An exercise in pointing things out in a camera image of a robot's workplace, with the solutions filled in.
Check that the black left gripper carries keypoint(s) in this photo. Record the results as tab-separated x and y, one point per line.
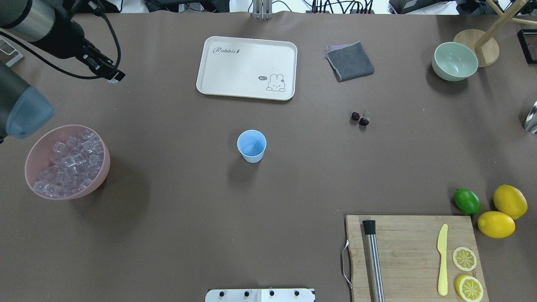
66	39

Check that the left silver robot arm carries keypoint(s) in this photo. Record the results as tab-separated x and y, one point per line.
49	26

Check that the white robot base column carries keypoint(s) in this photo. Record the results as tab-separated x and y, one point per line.
261	295

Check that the clear ice cubes pile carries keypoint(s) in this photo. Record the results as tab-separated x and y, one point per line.
69	165

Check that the light blue plastic cup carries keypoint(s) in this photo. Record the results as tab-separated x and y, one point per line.
252	145

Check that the dark red cherries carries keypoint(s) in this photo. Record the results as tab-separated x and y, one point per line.
362	119

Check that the wooden cup stand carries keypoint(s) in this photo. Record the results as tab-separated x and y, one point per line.
483	43

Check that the metal ice scoop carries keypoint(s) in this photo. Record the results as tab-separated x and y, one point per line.
530	123

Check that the pink bowl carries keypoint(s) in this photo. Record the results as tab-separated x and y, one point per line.
42	155

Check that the cream rabbit tray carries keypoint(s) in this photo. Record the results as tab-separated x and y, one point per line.
249	68

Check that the grey folded cloth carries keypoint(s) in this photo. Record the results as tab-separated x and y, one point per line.
349	61

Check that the mint green bowl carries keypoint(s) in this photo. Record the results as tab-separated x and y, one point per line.
453	61

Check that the wooden cutting board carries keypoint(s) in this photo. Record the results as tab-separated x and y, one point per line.
408	256

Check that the yellow plastic knife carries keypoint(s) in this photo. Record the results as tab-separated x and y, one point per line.
442	284

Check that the green lime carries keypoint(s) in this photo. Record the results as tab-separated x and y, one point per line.
467	201

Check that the lemon slice inner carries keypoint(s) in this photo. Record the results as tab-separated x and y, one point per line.
464	258

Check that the yellow lemon inner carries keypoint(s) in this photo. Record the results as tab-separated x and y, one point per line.
496	224

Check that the yellow lemon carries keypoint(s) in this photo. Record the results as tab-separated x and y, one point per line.
496	224
510	201

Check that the yellow lemon outer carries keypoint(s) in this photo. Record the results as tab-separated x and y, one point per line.
510	201

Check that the lemon slice near edge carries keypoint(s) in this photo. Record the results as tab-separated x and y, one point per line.
469	288

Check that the aluminium frame post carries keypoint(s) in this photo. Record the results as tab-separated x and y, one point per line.
262	10

